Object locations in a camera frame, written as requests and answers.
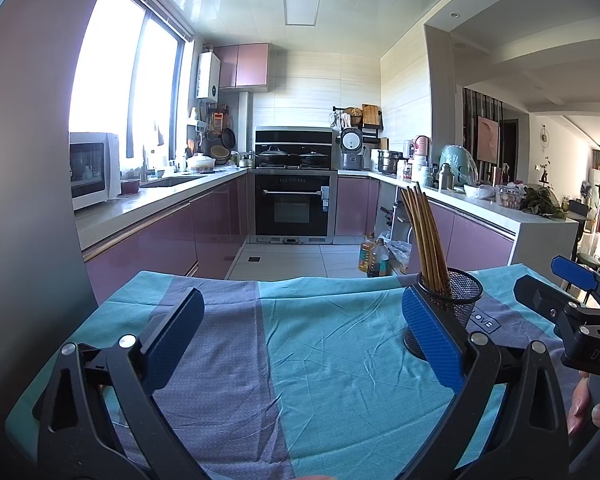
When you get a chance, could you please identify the leafy green vegetables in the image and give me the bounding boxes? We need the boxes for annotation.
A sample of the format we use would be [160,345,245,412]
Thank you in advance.
[522,187,568,220]

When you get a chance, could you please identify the bunch of bamboo chopsticks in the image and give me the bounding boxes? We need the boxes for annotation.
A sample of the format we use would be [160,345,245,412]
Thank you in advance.
[399,183,453,296]

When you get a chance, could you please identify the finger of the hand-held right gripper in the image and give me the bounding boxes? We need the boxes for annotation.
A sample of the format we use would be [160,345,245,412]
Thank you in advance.
[551,255,600,306]
[513,275,588,341]

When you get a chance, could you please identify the clear plastic food container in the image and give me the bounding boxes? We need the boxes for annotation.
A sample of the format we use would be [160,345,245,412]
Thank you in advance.
[495,185,523,209]

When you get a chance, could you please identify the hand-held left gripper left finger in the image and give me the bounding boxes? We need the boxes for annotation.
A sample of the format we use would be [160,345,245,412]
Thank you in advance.
[32,287,206,480]

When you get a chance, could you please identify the black built-in oven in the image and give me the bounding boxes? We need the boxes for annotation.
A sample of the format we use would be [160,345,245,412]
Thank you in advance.
[250,170,338,245]

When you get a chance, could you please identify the black wall storage rack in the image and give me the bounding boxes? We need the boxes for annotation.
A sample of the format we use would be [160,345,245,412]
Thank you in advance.
[332,104,383,141]

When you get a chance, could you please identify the square ceiling light panel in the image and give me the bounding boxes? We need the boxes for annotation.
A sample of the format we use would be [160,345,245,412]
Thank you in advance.
[282,0,322,26]

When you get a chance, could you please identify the clear plastic bag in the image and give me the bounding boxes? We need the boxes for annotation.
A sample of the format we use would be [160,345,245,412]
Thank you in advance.
[387,240,412,268]

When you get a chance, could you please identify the large kitchen window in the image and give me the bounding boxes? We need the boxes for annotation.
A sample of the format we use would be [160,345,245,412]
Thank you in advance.
[69,0,193,161]

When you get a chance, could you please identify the white casserole pot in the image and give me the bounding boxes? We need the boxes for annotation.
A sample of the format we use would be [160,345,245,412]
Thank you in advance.
[186,152,216,172]

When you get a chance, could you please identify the white rice cooker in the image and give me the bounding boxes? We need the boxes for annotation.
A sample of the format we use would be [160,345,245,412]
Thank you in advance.
[340,127,366,171]

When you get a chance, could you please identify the pale green kitchen appliance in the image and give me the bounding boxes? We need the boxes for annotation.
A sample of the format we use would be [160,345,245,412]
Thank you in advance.
[439,144,478,188]

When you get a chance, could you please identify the teal and grey tablecloth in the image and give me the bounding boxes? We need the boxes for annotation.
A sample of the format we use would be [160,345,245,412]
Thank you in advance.
[5,262,588,480]

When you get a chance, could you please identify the white wall water heater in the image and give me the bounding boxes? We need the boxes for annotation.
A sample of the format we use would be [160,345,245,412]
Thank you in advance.
[196,51,222,100]

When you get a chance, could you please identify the black range hood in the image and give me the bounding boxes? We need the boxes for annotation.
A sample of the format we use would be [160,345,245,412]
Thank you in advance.
[254,126,335,170]

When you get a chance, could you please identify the black mesh holder cup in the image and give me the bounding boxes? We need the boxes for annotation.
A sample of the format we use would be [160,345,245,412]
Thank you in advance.
[402,267,484,361]

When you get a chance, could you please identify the pink wall painting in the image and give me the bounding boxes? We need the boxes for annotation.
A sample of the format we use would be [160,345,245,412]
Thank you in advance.
[476,115,501,165]

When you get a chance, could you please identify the pink base cabinet run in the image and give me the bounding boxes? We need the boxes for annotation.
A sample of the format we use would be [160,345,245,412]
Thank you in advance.
[82,172,251,306]
[335,175,516,273]

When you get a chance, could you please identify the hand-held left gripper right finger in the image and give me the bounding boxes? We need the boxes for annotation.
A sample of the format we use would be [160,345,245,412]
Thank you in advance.
[401,287,571,480]

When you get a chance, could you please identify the pink wall cabinet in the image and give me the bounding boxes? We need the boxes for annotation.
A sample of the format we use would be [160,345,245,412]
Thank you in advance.
[214,42,271,92]

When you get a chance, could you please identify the dark cooking oil bottle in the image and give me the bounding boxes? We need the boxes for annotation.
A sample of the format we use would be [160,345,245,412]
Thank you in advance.
[366,238,390,278]

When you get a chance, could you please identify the steel stock pot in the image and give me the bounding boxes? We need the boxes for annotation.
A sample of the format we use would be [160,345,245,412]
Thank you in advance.
[377,149,403,176]

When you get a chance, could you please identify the person's right hand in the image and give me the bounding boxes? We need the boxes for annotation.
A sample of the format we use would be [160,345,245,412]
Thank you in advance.
[567,372,600,436]

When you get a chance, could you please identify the white microwave oven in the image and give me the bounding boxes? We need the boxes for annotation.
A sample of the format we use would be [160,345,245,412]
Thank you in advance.
[69,131,122,211]

